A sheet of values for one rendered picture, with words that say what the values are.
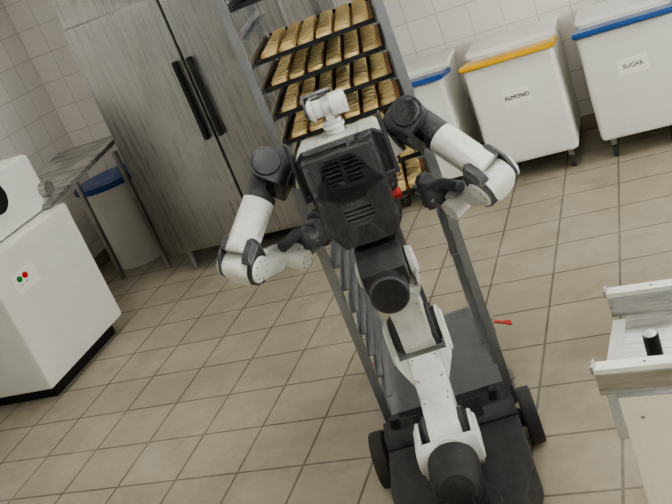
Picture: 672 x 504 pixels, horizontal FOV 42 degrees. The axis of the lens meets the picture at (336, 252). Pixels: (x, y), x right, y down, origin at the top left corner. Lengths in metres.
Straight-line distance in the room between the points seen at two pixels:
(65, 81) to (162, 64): 1.64
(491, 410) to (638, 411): 1.25
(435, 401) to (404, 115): 0.93
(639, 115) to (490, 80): 0.84
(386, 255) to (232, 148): 3.06
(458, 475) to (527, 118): 3.02
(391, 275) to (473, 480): 0.62
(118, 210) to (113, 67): 1.27
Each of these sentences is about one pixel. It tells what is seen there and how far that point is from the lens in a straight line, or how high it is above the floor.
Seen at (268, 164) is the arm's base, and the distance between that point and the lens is 2.43.
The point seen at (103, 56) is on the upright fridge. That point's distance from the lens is 5.60.
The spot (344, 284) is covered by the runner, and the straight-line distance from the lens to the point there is 3.06.
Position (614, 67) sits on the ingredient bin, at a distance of 5.10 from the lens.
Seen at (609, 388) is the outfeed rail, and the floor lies 0.85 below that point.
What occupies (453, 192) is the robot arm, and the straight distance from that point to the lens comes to 2.62.
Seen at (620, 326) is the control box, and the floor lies 0.84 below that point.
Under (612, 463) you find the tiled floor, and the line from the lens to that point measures 2.99.
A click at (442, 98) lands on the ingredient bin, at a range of 5.23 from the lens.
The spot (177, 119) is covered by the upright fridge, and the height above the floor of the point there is 1.02.
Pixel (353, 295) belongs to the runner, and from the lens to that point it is 3.17.
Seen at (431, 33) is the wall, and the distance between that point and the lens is 5.82.
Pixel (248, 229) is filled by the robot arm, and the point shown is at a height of 1.16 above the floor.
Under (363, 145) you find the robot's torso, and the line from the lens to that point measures 2.29.
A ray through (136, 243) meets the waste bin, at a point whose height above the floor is 0.17.
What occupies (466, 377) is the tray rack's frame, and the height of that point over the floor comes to 0.15.
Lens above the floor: 1.87
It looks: 21 degrees down
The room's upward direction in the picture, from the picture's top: 22 degrees counter-clockwise
